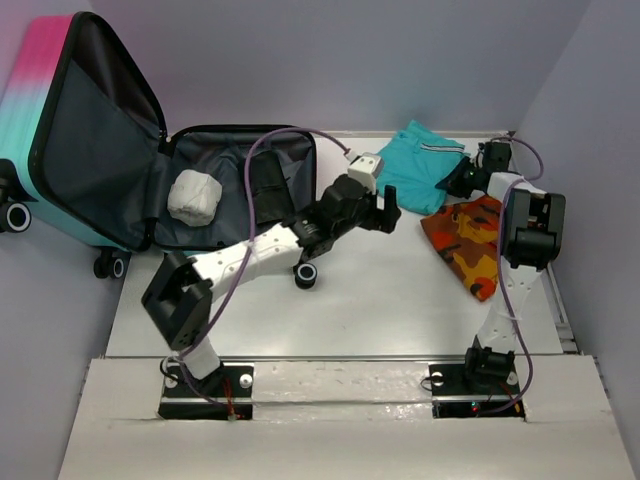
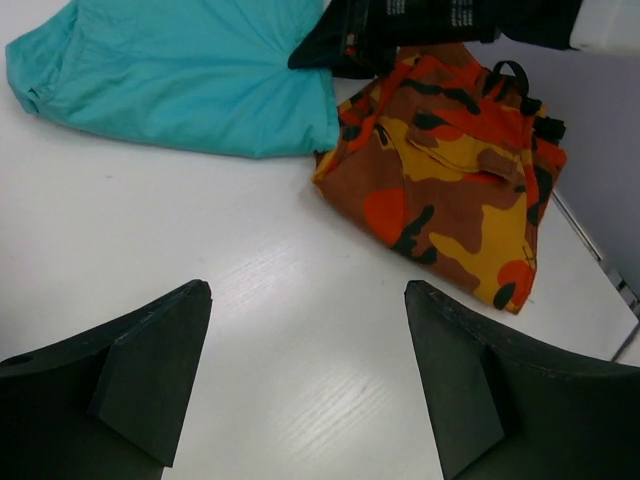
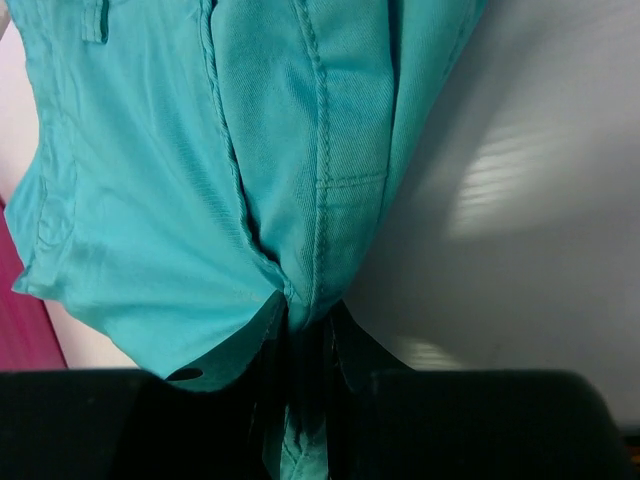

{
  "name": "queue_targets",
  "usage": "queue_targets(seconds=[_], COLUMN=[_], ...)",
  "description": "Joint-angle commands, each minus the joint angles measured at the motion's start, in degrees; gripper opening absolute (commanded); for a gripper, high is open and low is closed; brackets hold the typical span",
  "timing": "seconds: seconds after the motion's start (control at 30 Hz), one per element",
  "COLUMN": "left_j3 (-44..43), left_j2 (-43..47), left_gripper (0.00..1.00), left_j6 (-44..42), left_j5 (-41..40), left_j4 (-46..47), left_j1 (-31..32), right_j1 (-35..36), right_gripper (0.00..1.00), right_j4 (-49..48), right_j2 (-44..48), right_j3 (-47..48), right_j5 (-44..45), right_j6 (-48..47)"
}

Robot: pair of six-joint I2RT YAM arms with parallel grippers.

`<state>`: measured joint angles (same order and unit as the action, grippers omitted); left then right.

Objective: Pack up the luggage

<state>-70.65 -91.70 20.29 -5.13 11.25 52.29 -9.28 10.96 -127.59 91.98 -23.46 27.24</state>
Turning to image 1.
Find white cloth bundle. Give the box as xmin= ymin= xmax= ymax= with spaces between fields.
xmin=167 ymin=169 xmax=223 ymax=227

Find black pouch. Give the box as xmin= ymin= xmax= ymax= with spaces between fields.
xmin=249 ymin=151 xmax=295 ymax=226

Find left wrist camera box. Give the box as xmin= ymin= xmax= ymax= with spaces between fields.
xmin=345 ymin=150 xmax=384 ymax=194

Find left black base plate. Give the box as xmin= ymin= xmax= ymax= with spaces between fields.
xmin=157 ymin=361 xmax=255 ymax=421

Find orange camouflage shorts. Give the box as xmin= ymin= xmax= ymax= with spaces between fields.
xmin=420 ymin=195 xmax=501 ymax=302

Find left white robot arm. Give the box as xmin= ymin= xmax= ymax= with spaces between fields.
xmin=141 ymin=175 xmax=401 ymax=397

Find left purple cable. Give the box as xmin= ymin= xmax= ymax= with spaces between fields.
xmin=174 ymin=126 xmax=358 ymax=414

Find pink and teal suitcase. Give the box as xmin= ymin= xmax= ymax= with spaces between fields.
xmin=1 ymin=12 xmax=317 ymax=278

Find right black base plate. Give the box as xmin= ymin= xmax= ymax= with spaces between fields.
xmin=421 ymin=363 xmax=525 ymax=419

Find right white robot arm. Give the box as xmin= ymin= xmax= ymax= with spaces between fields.
xmin=436 ymin=136 xmax=566 ymax=392

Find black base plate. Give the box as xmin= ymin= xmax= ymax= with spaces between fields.
xmin=157 ymin=361 xmax=255 ymax=421
xmin=421 ymin=363 xmax=525 ymax=419

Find teal shorts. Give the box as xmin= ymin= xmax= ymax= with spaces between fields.
xmin=377 ymin=120 xmax=466 ymax=215

